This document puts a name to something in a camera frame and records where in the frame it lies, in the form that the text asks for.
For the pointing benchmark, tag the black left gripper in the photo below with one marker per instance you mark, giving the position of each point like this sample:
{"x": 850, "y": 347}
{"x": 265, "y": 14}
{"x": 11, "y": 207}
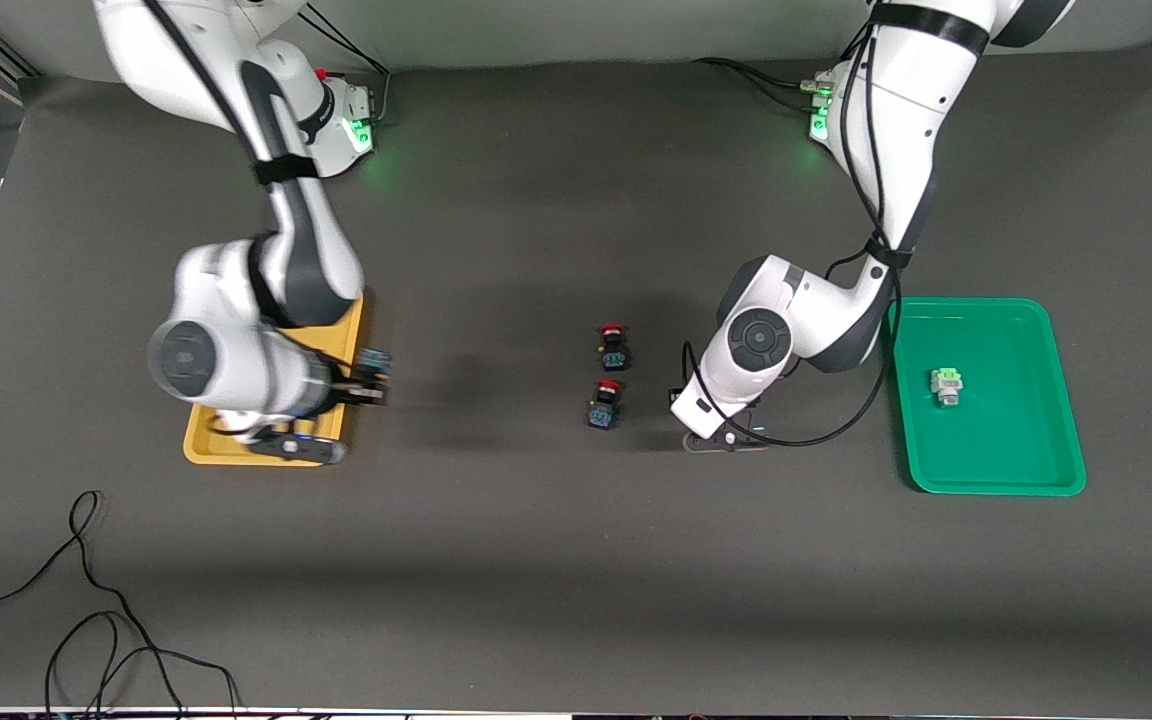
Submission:
{"x": 754, "y": 402}

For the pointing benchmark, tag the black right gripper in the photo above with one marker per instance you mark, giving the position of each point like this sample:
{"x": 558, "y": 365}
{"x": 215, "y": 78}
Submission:
{"x": 349, "y": 385}

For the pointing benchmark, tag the green button light-green base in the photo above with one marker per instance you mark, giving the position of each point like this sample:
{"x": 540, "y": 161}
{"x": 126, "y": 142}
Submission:
{"x": 948, "y": 385}

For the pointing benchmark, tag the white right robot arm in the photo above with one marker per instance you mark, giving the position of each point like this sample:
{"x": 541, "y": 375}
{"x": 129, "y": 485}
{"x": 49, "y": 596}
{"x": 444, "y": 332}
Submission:
{"x": 206, "y": 360}

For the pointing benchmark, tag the red mushroom push button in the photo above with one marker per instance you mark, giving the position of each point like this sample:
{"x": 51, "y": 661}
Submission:
{"x": 616, "y": 355}
{"x": 602, "y": 412}

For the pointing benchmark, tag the yellow plastic tray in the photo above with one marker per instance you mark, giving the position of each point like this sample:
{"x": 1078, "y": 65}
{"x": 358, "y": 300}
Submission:
{"x": 204, "y": 447}

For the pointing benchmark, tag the green plastic tray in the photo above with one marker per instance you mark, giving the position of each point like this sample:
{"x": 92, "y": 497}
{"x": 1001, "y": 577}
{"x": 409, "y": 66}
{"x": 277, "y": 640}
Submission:
{"x": 1006, "y": 440}

